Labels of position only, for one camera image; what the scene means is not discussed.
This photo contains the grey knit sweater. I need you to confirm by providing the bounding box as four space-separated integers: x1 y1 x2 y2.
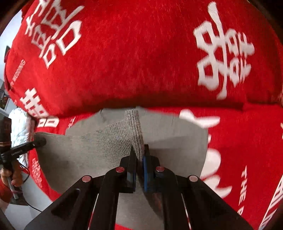
33 106 209 230

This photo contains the person left hand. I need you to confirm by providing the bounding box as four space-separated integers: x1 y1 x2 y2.
1 160 23 187

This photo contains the white floral folded cloth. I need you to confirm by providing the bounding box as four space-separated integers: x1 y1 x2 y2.
8 107 34 168

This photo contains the red wedding bed cover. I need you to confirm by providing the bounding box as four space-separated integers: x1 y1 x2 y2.
29 104 282 229

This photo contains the red wedding pillow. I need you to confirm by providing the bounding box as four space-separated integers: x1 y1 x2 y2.
4 1 282 118

